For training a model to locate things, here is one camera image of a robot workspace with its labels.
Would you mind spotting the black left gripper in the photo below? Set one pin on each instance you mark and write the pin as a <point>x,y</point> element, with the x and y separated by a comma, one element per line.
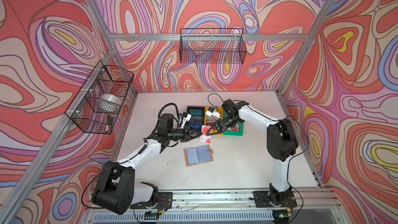
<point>186,132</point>

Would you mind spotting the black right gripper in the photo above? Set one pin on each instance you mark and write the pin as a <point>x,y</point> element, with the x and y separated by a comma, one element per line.
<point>219,124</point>

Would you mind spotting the tan card holder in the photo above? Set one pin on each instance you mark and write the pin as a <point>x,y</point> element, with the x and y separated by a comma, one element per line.
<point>198,155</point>

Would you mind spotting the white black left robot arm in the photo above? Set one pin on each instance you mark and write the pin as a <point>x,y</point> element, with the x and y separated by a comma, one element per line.
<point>116,190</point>

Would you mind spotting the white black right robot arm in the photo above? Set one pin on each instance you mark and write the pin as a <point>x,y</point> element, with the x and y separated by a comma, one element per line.
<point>281,140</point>

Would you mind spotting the teal card in black bin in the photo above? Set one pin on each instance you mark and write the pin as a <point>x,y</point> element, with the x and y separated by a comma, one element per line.
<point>196,112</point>

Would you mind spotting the yellow plastic bin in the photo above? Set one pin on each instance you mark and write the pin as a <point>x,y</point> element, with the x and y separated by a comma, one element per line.
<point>210,122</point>

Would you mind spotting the black plastic bin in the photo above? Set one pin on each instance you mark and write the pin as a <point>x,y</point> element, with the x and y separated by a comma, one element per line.
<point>196,121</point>

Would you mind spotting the green plastic bin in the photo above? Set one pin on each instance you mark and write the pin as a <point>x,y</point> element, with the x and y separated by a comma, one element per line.
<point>237,130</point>

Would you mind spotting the white tape roll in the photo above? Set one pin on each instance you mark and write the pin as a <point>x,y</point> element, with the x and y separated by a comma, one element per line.
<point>111,98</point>

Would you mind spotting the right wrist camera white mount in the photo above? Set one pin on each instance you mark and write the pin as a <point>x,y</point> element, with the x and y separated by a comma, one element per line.
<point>213,112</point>

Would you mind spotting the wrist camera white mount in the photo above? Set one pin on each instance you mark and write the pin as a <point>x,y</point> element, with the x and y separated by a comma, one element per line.
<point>184,118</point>
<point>213,112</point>

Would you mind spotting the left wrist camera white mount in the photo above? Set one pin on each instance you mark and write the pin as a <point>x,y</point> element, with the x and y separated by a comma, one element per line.
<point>184,118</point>

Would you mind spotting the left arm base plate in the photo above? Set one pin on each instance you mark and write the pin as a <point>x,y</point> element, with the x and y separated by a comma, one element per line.
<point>159,201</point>

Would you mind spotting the back wire basket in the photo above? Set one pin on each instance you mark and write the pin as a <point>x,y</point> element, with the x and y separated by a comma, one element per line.
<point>212,46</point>

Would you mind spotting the wire basket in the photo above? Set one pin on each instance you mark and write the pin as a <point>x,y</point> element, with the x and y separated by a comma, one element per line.
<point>212,46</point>
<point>87,111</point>

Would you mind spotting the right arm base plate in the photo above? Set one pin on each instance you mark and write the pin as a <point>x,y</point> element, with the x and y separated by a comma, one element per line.
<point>274,199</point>

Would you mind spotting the left wire basket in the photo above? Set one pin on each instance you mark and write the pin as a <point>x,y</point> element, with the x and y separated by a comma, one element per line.
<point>87,111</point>

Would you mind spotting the aluminium rail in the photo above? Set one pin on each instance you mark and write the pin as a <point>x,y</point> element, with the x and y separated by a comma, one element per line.
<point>232,206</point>

